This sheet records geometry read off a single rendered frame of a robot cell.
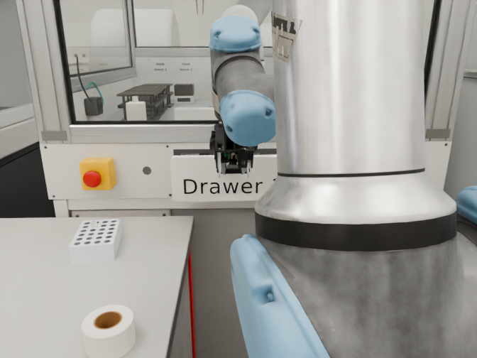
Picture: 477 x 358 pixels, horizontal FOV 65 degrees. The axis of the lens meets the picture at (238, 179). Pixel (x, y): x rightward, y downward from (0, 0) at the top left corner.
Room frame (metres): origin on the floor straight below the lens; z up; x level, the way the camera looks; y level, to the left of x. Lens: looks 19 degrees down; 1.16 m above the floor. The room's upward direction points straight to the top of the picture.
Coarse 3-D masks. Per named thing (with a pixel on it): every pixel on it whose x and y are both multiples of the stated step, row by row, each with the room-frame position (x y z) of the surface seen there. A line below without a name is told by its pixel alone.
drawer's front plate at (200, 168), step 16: (176, 160) 0.84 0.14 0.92; (192, 160) 0.84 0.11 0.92; (208, 160) 0.84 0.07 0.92; (256, 160) 0.84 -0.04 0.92; (272, 160) 0.84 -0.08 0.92; (176, 176) 0.84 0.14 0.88; (192, 176) 0.84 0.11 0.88; (208, 176) 0.84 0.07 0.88; (224, 176) 0.84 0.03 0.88; (240, 176) 0.84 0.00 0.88; (256, 176) 0.84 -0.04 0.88; (272, 176) 0.84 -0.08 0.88; (176, 192) 0.84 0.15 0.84; (208, 192) 0.84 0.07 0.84; (224, 192) 0.84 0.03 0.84; (240, 192) 0.84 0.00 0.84
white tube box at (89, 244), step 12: (84, 228) 0.74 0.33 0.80; (96, 228) 0.74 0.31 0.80; (108, 228) 0.74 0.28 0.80; (120, 228) 0.77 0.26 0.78; (72, 240) 0.68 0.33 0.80; (84, 240) 0.68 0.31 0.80; (96, 240) 0.68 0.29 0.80; (108, 240) 0.68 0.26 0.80; (120, 240) 0.75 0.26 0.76; (72, 252) 0.65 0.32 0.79; (84, 252) 0.66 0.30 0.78; (96, 252) 0.66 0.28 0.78; (108, 252) 0.66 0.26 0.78
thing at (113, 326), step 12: (96, 312) 0.46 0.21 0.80; (108, 312) 0.46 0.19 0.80; (120, 312) 0.46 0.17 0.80; (132, 312) 0.46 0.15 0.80; (84, 324) 0.43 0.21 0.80; (96, 324) 0.44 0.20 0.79; (108, 324) 0.46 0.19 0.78; (120, 324) 0.43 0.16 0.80; (132, 324) 0.44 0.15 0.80; (84, 336) 0.41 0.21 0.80; (96, 336) 0.41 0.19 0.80; (108, 336) 0.41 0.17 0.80; (120, 336) 0.41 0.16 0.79; (132, 336) 0.43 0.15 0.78; (84, 348) 0.42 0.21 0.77; (96, 348) 0.41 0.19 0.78; (108, 348) 0.41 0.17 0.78; (120, 348) 0.41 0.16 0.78
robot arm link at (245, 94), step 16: (224, 64) 0.55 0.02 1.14; (240, 64) 0.54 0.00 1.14; (256, 64) 0.55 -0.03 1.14; (224, 80) 0.53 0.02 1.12; (240, 80) 0.51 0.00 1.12; (256, 80) 0.51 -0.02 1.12; (272, 80) 0.52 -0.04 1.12; (224, 96) 0.51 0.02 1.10; (240, 96) 0.49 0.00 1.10; (256, 96) 0.49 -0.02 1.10; (272, 96) 0.50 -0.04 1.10; (224, 112) 0.50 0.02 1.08; (240, 112) 0.47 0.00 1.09; (256, 112) 0.47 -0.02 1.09; (272, 112) 0.48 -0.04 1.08; (224, 128) 0.50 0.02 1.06; (240, 128) 0.48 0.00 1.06; (256, 128) 0.49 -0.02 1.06; (272, 128) 0.49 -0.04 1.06; (240, 144) 0.50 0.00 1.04; (256, 144) 0.50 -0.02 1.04
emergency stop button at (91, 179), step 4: (88, 172) 0.83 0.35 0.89; (92, 172) 0.83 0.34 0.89; (96, 172) 0.84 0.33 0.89; (84, 176) 0.83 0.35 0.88; (88, 176) 0.83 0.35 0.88; (92, 176) 0.83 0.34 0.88; (96, 176) 0.83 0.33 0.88; (84, 180) 0.83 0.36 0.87; (88, 180) 0.83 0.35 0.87; (92, 180) 0.83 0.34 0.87; (96, 180) 0.83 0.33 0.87; (100, 180) 0.84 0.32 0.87; (88, 184) 0.83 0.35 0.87; (92, 184) 0.83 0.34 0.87; (96, 184) 0.83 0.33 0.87
